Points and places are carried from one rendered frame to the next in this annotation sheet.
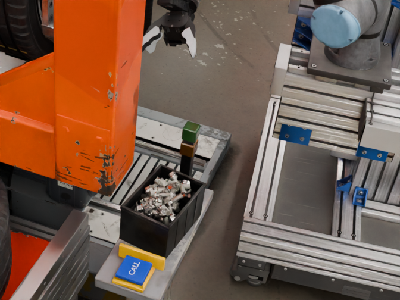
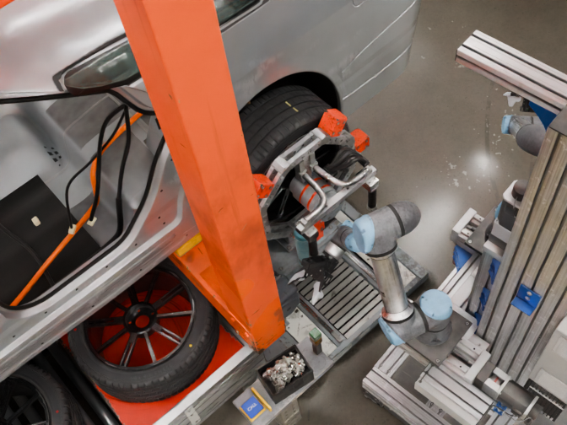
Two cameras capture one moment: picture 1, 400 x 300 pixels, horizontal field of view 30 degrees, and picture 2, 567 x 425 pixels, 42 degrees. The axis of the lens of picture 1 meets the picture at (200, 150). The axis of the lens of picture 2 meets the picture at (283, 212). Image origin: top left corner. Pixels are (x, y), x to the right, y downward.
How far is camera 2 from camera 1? 193 cm
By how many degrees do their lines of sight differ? 34
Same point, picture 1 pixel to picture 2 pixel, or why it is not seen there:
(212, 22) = (492, 135)
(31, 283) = (207, 384)
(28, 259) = (225, 354)
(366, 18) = (413, 334)
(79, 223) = (250, 352)
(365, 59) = (429, 341)
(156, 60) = (420, 170)
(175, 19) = (315, 271)
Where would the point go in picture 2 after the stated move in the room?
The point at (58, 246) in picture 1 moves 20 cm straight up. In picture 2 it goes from (231, 363) to (224, 347)
